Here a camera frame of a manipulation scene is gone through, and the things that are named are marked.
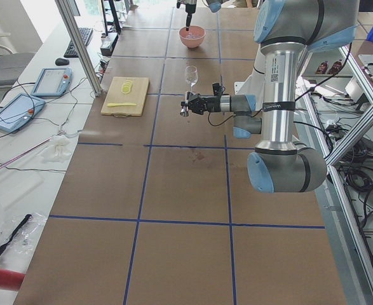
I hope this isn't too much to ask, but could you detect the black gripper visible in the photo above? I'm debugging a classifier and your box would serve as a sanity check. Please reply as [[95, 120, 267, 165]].
[[176, 0, 196, 31], [181, 92, 221, 115]]

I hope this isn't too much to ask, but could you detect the steel jigger measure cup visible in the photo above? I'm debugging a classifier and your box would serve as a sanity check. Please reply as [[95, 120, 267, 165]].
[[180, 107, 189, 118]]

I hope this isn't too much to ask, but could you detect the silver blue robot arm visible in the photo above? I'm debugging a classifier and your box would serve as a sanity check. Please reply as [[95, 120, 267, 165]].
[[180, 1, 359, 193], [176, 0, 224, 32]]

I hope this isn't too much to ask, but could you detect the clear ice cubes pile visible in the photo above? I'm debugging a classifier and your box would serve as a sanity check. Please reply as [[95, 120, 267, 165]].
[[185, 31, 200, 40]]

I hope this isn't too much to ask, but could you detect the pink ice bowl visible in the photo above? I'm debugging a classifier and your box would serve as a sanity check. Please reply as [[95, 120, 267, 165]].
[[179, 25, 206, 48]]

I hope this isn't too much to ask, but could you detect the clear wine glass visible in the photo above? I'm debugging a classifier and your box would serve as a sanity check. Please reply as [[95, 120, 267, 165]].
[[184, 65, 198, 92]]

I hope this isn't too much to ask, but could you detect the bamboo cutting board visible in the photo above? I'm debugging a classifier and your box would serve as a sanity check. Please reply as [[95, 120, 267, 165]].
[[100, 77, 149, 116]]

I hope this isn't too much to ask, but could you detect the yellow plastic knife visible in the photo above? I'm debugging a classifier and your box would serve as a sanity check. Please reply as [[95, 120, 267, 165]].
[[107, 102, 137, 107]]

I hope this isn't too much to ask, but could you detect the black power box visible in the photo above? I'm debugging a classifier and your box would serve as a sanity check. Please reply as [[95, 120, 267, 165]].
[[100, 32, 119, 57]]

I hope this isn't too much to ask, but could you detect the black keyboard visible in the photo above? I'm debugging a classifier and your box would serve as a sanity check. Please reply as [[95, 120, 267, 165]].
[[63, 27, 94, 58]]

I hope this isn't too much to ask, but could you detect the black computer mouse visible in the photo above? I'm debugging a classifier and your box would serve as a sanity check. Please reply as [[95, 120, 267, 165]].
[[55, 58, 69, 66]]

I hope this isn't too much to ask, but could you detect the white crumpled cloth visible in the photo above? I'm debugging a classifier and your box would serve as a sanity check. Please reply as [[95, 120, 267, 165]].
[[40, 135, 72, 162]]

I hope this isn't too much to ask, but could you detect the far blue teach pendant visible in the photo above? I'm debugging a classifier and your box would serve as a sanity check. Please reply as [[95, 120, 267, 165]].
[[31, 67, 72, 98]]

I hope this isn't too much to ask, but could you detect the blue teach pendant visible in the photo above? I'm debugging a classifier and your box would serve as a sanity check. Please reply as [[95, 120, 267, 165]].
[[31, 67, 72, 98], [0, 93, 45, 133]]

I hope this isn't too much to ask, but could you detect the near blue teach pendant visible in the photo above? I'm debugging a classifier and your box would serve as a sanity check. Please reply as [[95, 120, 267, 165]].
[[0, 93, 45, 133]]

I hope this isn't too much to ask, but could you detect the clear plastic bag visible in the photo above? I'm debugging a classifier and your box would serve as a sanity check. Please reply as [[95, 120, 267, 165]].
[[0, 207, 48, 257]]

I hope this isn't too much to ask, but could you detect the red cylinder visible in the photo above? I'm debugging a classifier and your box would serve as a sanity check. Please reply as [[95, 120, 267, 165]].
[[0, 268, 25, 291]]

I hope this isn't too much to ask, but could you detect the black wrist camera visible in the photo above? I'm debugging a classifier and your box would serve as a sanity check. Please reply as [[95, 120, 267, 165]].
[[212, 83, 224, 96]]

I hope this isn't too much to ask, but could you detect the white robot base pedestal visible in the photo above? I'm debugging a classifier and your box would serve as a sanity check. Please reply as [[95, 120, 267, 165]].
[[234, 48, 266, 111]]

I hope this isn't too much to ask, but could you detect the aluminium frame post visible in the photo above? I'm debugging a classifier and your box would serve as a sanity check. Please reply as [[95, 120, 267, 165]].
[[55, 0, 102, 97]]

